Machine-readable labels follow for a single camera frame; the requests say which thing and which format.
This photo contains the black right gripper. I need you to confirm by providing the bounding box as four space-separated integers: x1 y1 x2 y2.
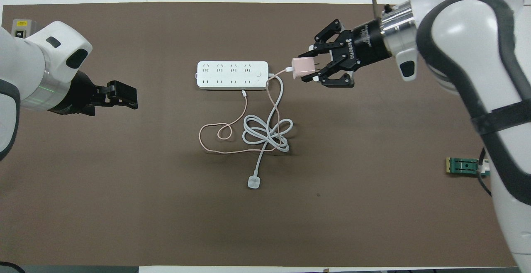
299 19 392 88

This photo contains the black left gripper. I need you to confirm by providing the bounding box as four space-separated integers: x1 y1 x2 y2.
49 71 138 117

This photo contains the pink charger adapter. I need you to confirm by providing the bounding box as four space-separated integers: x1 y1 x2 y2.
292 57 319 80

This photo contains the pink charging cable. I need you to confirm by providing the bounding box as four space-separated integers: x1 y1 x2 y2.
199 68 293 154

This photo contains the white power strip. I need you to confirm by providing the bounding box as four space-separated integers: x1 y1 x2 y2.
196 61 269 90

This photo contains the brown table mat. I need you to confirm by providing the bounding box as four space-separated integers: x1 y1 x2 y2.
0 2 517 267

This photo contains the grey on-off switch box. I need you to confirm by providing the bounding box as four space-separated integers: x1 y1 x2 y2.
12 19 42 39

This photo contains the white power strip cord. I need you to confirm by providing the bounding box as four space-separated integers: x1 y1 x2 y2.
242 73 294 190

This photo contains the green knife switch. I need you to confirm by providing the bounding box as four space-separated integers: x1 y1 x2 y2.
446 157 491 177

